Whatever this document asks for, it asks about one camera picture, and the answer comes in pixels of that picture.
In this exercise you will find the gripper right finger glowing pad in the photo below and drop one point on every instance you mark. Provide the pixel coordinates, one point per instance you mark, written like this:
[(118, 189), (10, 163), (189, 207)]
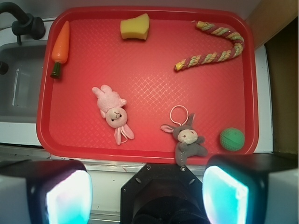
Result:
[(251, 189)]

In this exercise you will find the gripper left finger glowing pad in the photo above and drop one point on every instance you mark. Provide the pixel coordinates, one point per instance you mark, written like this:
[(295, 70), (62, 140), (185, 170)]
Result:
[(45, 192)]

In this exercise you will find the green ball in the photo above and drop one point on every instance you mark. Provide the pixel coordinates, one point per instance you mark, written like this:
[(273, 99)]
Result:
[(232, 139)]

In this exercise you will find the grey plush donkey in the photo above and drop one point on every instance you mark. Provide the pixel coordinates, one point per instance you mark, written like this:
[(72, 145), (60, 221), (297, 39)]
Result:
[(188, 141)]

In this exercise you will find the pink plush bunny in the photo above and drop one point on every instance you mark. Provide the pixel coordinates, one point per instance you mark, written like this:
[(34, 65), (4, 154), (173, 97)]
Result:
[(111, 109)]

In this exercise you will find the grey sink basin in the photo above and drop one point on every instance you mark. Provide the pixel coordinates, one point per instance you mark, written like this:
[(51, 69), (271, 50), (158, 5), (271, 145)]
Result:
[(20, 86)]

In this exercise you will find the red plastic tray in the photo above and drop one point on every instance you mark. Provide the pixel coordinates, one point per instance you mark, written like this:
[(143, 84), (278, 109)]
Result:
[(221, 95)]

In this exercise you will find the orange toy carrot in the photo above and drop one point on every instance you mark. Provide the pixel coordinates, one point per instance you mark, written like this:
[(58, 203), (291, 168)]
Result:
[(60, 50)]

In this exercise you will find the black faucet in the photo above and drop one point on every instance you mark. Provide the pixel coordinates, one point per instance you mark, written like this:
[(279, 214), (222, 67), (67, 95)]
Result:
[(25, 24)]

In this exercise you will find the yellow sponge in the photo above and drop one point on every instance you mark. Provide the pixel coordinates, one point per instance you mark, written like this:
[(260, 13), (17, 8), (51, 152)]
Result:
[(135, 28)]

